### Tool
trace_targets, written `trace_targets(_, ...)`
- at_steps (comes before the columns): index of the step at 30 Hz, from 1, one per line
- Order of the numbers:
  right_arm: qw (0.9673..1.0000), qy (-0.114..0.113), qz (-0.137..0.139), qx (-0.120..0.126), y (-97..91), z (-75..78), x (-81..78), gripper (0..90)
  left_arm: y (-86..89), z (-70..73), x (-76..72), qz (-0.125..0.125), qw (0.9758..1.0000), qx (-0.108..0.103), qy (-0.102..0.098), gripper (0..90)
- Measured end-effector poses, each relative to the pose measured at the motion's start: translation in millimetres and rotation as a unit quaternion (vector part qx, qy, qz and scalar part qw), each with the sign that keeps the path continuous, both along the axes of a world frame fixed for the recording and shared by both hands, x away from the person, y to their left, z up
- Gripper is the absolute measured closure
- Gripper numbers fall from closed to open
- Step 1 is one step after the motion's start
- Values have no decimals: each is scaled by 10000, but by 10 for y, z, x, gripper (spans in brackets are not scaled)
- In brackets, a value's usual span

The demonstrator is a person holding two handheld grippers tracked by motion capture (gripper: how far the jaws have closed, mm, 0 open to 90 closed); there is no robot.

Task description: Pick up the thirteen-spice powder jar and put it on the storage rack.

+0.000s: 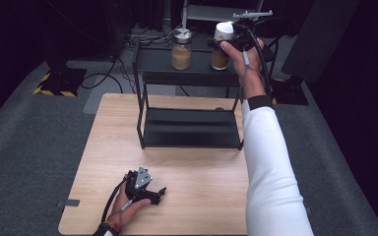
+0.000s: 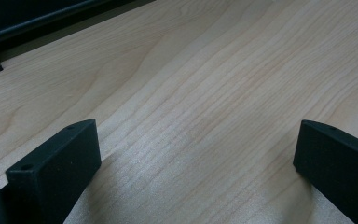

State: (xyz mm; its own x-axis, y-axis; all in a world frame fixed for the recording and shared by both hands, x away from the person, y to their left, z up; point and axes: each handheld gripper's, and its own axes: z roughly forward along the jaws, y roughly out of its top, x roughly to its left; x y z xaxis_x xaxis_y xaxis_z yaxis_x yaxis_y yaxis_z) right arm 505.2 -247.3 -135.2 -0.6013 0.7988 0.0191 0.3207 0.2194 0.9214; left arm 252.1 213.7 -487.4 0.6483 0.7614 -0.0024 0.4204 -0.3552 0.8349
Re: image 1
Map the person's left hand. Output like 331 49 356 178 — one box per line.
106 183 153 229

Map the white metal stand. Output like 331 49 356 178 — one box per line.
178 0 265 49

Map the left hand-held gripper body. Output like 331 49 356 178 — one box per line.
124 166 161 207

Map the right hand-held gripper black cable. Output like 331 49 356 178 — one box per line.
245 27 273 96

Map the grey curtain panel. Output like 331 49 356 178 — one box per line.
281 0 362 85

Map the yellow-black striped floor plate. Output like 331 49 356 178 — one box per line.
270 78 309 106
32 68 88 98

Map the person's right hand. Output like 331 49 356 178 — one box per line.
220 37 273 100

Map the glass jar with silver lid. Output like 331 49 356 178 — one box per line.
171 28 193 71

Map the bundle of floor cables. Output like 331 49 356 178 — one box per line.
124 23 185 47

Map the glass jar with white cap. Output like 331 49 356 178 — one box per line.
210 21 236 72

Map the hand-held gripper black cable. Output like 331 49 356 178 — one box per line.
245 27 273 96
100 175 130 224

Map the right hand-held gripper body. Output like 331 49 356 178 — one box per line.
231 9 274 53

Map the left hand-held gripper black cable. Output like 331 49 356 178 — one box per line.
100 175 130 224

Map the black metal two-tier rack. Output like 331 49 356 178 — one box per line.
131 38 277 151

